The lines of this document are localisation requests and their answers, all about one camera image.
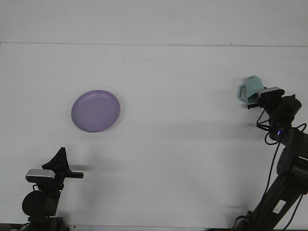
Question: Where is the pale blue hexagonal cup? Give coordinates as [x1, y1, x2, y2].
[237, 76, 263, 105]

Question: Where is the pale purple round plate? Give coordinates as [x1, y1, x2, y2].
[71, 90, 121, 133]

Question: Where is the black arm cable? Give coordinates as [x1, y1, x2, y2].
[232, 109, 308, 231]

